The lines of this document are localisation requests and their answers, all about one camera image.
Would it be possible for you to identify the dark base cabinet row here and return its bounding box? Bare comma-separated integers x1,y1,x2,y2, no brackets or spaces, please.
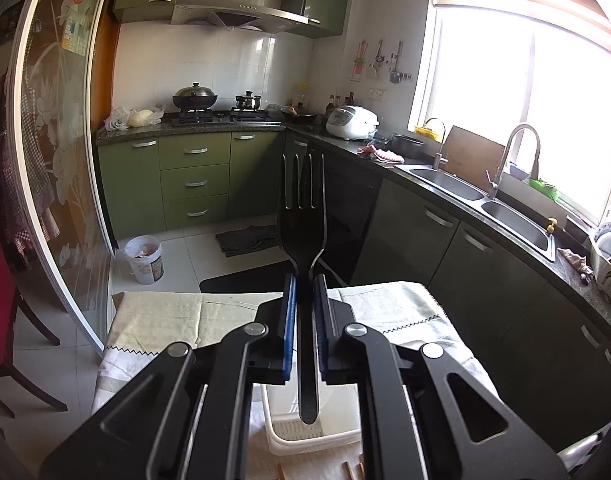
280,132,611,456

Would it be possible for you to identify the white plastic bucket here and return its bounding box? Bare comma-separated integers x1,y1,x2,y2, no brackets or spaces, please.
123,235,165,286

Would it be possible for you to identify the dark frying pan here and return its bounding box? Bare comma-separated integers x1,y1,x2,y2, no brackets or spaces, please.
280,105,320,125

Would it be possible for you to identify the white plastic utensil holder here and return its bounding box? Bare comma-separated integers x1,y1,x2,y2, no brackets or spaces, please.
266,382,362,457

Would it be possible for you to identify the black floor mat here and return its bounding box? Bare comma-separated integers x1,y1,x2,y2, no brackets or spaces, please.
199,260,346,295

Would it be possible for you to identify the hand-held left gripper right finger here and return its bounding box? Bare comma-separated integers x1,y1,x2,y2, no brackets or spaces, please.
313,274,570,480

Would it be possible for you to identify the kitchen window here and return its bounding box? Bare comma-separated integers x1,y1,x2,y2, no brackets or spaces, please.
408,5,611,226

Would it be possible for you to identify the wall hook rack with tools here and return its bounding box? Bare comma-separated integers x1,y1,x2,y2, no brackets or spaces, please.
369,39,413,85

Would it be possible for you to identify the dark stone countertop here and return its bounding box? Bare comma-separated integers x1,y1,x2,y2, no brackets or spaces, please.
96,122,611,341

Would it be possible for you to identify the crumpled grey rag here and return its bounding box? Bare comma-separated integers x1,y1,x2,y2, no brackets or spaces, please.
558,247,593,278

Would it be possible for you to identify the checkered apron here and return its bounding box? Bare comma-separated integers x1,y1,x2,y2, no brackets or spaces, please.
0,72,61,261

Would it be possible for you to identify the white rice cooker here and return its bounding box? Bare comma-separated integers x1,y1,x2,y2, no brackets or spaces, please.
326,106,380,141

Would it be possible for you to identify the black slotted spatula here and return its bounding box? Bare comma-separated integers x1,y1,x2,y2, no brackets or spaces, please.
280,152,331,426

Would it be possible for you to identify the pale patterned tablecloth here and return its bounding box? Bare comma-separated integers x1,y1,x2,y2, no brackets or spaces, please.
93,280,501,480

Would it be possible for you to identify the steel double sink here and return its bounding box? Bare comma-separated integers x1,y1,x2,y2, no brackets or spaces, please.
404,165,557,262

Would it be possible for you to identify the flower patterned sliding door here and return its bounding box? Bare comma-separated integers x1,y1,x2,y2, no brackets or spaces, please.
10,0,121,351

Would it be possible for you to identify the pink cloth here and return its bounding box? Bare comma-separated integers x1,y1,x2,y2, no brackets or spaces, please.
358,144,405,165

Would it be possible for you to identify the wooden cutting board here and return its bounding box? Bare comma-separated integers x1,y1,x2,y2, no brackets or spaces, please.
443,126,506,188

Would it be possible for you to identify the green plastic tray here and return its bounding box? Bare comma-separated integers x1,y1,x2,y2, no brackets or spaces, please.
528,177,561,203

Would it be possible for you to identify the black wok with lid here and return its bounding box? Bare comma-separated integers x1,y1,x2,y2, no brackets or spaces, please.
173,81,219,111

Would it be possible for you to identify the white plastic bag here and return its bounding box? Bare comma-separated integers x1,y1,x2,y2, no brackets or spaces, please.
104,105,165,132

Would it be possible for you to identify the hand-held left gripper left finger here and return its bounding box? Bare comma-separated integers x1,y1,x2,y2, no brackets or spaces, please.
38,274,299,480

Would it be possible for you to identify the grey floor cloth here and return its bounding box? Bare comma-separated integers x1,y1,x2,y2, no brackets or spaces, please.
216,225,279,258

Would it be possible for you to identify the hanging wall ornament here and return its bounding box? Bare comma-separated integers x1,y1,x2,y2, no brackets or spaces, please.
353,42,369,82

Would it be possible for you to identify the black gas stove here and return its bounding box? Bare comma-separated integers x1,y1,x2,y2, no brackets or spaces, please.
170,109,284,128

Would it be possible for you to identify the small curved steel faucet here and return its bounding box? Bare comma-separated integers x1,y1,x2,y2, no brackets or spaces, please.
423,117,449,171

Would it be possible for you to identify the black cooking pot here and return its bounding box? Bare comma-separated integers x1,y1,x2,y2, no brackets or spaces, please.
390,133,426,157

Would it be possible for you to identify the white dish rack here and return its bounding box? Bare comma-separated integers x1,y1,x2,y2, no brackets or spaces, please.
588,222,611,306

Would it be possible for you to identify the green base cabinet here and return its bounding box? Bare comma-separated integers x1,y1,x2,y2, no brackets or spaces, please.
96,130,286,241

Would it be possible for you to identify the tall steel kitchen faucet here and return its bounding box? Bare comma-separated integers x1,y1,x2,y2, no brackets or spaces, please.
487,123,542,200

